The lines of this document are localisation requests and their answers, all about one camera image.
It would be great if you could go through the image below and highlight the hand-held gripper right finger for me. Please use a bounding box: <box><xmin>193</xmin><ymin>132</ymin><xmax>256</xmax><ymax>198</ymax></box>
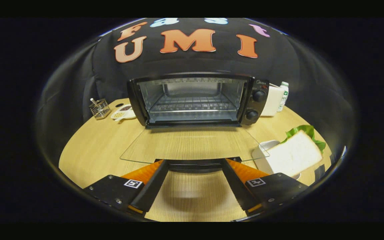
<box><xmin>221</xmin><ymin>158</ymin><xmax>310</xmax><ymax>217</ymax></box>

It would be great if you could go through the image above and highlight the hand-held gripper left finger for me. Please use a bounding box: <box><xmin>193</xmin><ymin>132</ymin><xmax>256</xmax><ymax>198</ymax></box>
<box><xmin>83</xmin><ymin>159</ymin><xmax>170</xmax><ymax>219</ymax></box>

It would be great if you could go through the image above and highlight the white bread lettuce sandwich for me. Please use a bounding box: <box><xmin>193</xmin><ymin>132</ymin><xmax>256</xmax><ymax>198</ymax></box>
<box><xmin>265</xmin><ymin>125</ymin><xmax>327</xmax><ymax>177</ymax></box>

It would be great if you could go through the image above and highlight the black toaster oven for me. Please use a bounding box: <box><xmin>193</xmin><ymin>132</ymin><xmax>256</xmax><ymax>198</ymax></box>
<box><xmin>120</xmin><ymin>73</ymin><xmax>270</xmax><ymax>173</ymax></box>

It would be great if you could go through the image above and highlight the white pop-up toaster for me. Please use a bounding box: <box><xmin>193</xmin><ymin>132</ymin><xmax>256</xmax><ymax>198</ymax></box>
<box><xmin>260</xmin><ymin>85</ymin><xmax>284</xmax><ymax>117</ymax></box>

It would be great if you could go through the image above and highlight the white rectangular tray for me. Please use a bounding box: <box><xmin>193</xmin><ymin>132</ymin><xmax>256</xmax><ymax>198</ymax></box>
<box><xmin>251</xmin><ymin>140</ymin><xmax>301</xmax><ymax>181</ymax></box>

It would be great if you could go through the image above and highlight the white divided snack dish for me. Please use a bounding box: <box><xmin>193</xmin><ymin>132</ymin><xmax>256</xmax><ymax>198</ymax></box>
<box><xmin>110</xmin><ymin>104</ymin><xmax>137</xmax><ymax>122</ymax></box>

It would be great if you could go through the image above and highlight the white bottle green label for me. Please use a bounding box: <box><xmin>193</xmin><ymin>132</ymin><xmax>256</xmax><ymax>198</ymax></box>
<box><xmin>278</xmin><ymin>81</ymin><xmax>289</xmax><ymax>112</ymax></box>

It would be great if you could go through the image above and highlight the black backdrop cloth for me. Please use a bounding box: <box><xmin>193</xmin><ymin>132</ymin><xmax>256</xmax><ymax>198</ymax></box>
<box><xmin>36</xmin><ymin>18</ymin><xmax>357</xmax><ymax>167</ymax></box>

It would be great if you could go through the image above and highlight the metal wire utensil holder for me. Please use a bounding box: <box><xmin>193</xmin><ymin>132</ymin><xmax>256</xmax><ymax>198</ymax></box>
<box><xmin>89</xmin><ymin>98</ymin><xmax>112</xmax><ymax>120</ymax></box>

